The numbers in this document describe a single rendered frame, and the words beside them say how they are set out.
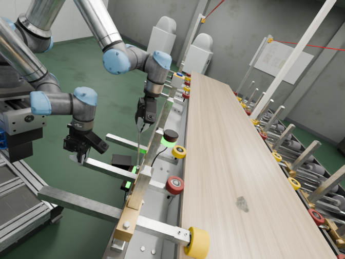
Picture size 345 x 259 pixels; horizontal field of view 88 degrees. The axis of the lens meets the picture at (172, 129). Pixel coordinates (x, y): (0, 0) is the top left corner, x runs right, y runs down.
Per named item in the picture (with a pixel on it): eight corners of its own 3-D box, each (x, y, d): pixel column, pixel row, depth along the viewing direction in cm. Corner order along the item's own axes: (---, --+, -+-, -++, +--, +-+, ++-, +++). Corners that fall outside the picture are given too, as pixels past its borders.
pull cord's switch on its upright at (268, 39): (232, 100, 318) (270, 34, 264) (231, 98, 326) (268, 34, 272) (236, 102, 319) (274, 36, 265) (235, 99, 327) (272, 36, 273)
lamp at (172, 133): (148, 172, 79) (163, 134, 69) (151, 164, 84) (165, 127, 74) (160, 176, 80) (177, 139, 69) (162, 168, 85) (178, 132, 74)
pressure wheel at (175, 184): (158, 202, 81) (167, 185, 75) (161, 188, 88) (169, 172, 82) (175, 207, 81) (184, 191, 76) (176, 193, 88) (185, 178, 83)
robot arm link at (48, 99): (29, 102, 61) (66, 103, 68) (32, 121, 55) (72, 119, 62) (28, 80, 57) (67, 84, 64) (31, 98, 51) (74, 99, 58)
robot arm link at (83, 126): (98, 116, 71) (87, 126, 64) (96, 125, 73) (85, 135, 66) (79, 109, 70) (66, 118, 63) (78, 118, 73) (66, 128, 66)
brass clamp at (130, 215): (110, 237, 51) (113, 227, 48) (126, 198, 63) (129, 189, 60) (131, 243, 51) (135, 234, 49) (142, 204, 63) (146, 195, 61)
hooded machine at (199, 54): (203, 79, 719) (221, 40, 645) (197, 80, 662) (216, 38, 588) (186, 70, 742) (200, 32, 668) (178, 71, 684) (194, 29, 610)
